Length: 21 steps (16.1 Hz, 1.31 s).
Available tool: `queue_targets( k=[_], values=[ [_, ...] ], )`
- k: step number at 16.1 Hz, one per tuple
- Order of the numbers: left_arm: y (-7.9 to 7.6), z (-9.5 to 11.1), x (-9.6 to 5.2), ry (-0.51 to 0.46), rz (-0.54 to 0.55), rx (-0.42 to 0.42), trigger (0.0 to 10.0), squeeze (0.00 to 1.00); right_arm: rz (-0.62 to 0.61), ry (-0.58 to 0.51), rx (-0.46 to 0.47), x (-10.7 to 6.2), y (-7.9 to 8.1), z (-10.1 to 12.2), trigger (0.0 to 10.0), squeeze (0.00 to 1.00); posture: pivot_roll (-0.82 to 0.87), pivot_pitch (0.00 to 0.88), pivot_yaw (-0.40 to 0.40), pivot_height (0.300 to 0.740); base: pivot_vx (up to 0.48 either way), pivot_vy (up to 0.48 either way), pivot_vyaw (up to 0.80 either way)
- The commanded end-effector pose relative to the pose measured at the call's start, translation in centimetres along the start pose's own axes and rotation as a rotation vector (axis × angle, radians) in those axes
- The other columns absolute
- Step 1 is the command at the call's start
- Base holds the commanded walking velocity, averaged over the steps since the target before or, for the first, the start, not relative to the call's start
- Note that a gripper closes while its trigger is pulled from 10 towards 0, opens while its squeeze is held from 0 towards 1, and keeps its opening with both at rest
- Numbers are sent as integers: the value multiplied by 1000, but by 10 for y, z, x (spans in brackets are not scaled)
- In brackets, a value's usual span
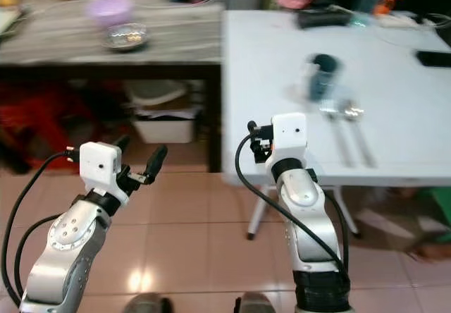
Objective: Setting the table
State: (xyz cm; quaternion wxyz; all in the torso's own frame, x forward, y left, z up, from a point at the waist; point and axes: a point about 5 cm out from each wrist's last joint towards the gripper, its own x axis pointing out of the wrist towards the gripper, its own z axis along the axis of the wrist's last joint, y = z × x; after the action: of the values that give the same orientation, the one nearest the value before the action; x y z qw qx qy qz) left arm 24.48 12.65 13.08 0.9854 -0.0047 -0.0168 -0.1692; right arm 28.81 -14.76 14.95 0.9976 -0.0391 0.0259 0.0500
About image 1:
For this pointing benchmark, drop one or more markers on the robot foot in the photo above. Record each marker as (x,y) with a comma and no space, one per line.
(255,304)
(146,304)

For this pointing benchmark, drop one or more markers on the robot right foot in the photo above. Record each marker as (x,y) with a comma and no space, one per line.
(255,304)

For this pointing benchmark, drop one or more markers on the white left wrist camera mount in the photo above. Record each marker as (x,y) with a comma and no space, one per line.
(99,161)

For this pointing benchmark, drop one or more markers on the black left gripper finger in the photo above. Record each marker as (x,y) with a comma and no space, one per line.
(157,161)
(123,143)

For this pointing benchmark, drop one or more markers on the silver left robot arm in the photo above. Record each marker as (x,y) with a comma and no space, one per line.
(62,246)

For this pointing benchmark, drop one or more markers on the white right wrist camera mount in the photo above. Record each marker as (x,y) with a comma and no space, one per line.
(289,133)

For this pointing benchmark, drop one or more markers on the white storage box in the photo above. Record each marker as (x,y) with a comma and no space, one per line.
(162,126)

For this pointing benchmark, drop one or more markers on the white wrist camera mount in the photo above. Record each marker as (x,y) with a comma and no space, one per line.
(99,161)
(289,133)

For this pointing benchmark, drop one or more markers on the black device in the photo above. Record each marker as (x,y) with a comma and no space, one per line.
(323,18)

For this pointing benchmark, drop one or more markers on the red plastic stool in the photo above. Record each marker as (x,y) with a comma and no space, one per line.
(35,126)

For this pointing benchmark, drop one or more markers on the dark teal cup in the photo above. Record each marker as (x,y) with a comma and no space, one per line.
(324,80)

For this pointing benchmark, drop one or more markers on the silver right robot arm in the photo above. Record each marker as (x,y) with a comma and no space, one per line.
(306,214)

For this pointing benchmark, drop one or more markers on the black phone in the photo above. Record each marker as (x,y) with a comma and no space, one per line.
(435,58)

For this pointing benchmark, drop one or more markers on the white folding table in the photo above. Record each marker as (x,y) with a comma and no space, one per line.
(268,80)

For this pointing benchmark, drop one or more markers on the shiny metal bowl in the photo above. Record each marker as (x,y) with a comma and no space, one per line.
(125,38)

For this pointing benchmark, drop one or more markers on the green plastic stool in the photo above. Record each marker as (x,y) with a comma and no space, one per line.
(435,207)

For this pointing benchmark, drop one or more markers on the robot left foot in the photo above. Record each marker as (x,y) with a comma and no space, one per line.
(146,304)

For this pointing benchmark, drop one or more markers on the grey wood-grain table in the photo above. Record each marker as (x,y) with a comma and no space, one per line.
(56,45)

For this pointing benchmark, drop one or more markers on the purple plastic bowl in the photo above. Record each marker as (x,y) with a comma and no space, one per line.
(110,11)

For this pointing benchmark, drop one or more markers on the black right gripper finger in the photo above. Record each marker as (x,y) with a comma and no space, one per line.
(253,127)

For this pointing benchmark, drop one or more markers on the metal spoon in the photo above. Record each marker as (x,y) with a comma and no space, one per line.
(361,140)
(340,140)

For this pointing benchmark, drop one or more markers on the orange small object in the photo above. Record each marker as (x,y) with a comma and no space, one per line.
(384,4)

